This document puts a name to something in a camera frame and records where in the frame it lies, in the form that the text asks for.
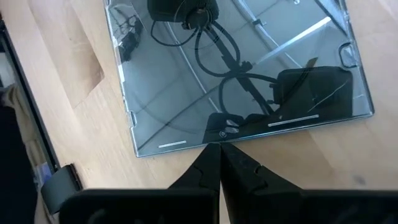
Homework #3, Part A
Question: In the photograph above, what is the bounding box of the clear black jewel case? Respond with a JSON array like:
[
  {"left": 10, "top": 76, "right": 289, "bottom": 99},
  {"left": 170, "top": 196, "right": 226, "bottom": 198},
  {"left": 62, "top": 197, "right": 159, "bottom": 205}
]
[{"left": 104, "top": 0, "right": 375, "bottom": 158}]

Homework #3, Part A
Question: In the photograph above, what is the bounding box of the black table clamp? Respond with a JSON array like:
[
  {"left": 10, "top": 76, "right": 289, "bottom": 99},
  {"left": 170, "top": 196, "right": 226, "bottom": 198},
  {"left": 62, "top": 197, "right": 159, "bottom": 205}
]
[{"left": 40, "top": 164, "right": 83, "bottom": 215}]

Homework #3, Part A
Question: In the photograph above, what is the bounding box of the black aluminium table frame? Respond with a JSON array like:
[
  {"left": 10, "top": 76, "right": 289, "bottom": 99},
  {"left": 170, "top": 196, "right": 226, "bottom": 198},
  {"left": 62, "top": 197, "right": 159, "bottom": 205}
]
[{"left": 0, "top": 17, "right": 62, "bottom": 174}]

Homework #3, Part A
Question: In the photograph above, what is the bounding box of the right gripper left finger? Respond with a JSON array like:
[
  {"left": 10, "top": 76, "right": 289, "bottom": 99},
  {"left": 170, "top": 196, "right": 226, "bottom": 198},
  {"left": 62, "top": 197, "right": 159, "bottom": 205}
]
[{"left": 169, "top": 142, "right": 223, "bottom": 192}]

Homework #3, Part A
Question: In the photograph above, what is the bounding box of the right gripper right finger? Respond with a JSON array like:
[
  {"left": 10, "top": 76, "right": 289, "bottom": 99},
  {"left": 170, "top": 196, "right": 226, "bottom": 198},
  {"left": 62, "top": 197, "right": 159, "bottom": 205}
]
[{"left": 220, "top": 142, "right": 305, "bottom": 192}]

